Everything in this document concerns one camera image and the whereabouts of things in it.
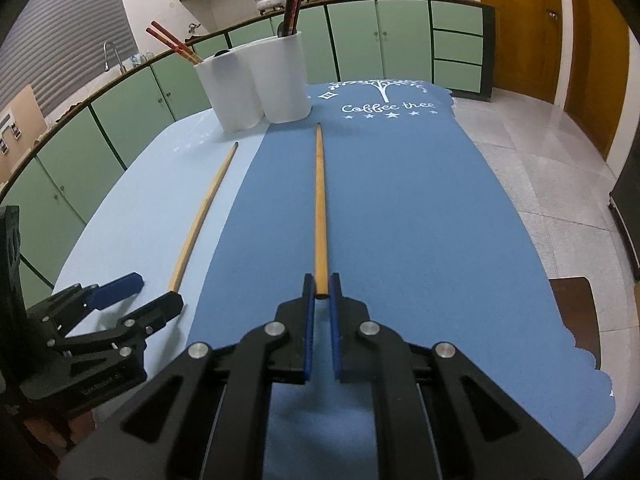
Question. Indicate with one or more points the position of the green base cabinets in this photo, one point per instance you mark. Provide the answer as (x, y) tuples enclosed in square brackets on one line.
[(350, 35)]

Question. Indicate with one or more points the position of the white cooking pot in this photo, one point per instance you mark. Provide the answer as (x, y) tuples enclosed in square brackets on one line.
[(268, 1)]

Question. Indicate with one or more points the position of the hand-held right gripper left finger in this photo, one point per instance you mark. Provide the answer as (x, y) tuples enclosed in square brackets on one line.
[(310, 320)]

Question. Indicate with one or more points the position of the dark blue printed mat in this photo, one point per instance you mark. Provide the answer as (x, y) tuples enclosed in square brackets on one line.
[(425, 235)]

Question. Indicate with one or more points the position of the grey window blinds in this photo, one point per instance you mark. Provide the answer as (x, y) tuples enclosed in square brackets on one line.
[(55, 25)]

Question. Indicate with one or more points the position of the white utensil holder cup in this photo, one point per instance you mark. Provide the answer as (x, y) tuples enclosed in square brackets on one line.
[(227, 90), (280, 75)]

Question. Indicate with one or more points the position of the person's left hand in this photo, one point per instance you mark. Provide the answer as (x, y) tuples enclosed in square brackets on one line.
[(60, 430)]

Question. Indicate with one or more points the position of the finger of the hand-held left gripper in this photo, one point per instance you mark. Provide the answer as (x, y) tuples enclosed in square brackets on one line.
[(155, 310), (117, 290)]

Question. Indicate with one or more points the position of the plain bamboo chopstick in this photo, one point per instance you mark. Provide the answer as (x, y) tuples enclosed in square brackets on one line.
[(200, 220), (320, 210)]

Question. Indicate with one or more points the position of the metal kettle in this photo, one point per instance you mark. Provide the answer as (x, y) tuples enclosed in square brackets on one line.
[(193, 31)]

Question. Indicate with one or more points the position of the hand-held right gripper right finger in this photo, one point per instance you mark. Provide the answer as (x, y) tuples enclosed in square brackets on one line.
[(336, 320)]

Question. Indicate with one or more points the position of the light blue printed mat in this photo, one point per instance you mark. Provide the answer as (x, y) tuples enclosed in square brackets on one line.
[(150, 185)]

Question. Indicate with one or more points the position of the metal sink faucet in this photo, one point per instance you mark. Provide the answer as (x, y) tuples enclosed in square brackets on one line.
[(112, 55)]

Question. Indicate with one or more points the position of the black cabinet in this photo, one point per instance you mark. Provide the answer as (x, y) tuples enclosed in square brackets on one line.
[(627, 220)]

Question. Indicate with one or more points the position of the cardboard board with pictures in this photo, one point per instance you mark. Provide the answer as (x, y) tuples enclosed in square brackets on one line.
[(20, 125)]

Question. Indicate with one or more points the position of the brown wooden stool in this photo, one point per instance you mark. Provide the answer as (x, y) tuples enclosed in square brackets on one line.
[(575, 310)]

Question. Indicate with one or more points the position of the wooden door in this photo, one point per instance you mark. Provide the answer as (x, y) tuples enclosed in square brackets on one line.
[(597, 50), (520, 25)]

